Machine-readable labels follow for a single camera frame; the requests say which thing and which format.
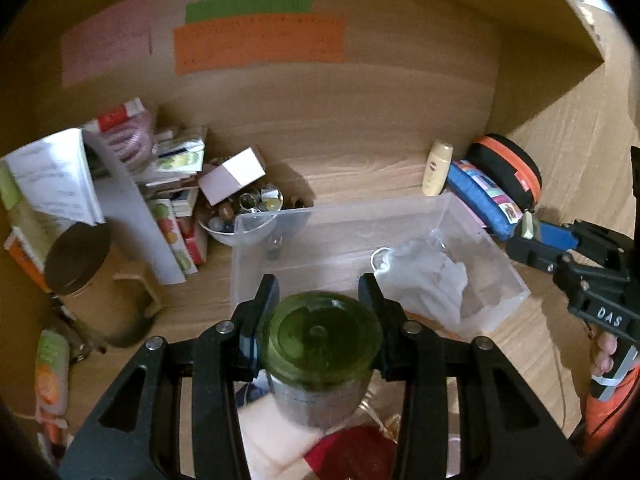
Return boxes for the wooden desktop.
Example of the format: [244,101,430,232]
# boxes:
[10,142,598,480]

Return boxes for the red and white box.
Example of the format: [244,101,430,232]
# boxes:
[82,97,147,133]

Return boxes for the cream cloth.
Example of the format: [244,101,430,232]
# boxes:
[237,399,327,480]

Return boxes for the pale green bottle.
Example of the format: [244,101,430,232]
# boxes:
[0,160,47,241]

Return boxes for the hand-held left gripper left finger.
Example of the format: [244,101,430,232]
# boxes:
[60,274,281,480]

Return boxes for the clear plastic storage bin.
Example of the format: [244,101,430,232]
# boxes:
[230,192,531,347]

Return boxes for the brown canister with dark lid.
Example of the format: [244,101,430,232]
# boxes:
[44,222,162,349]

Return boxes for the open white booklet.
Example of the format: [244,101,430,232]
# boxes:
[0,127,106,226]

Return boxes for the thin white cable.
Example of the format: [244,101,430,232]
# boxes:
[550,329,572,427]

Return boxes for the green tea sachet packets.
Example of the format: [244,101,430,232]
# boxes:
[150,126,208,183]

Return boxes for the orange book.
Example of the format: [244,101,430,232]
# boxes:
[4,227,52,294]

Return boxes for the small white and pink box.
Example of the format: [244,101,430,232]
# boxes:
[197,146,267,206]

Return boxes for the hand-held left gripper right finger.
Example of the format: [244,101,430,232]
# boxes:
[357,272,585,480]

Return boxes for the green paper note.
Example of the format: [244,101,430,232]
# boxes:
[185,0,312,24]

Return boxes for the pink paper note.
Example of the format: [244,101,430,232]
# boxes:
[61,2,153,89]

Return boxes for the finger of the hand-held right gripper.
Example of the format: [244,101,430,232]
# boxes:
[537,220,584,252]
[505,233,572,274]

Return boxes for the orange and green snack packet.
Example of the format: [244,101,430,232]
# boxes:
[34,329,71,420]

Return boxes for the glass jar with green lid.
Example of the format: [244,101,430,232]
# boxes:
[257,291,383,429]

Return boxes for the glass bowl of marbles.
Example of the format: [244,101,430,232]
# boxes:
[197,185,286,247]

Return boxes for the white plastic bag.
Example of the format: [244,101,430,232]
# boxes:
[371,240,471,327]

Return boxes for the fruit print tea boxes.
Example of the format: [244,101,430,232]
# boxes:
[145,187,209,276]

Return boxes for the person's right hand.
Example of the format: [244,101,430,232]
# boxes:
[590,332,621,379]

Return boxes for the cream lotion bottle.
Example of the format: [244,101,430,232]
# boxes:
[421,140,454,197]

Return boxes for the blue fabric pouch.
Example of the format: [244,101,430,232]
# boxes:
[446,160,524,241]

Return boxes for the pink coiled hair ties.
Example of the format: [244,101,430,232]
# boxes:
[102,110,156,166]

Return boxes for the orange paper note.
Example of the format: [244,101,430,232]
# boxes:
[172,14,347,76]

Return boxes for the black and orange zip case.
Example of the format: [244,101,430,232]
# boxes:
[467,133,543,212]

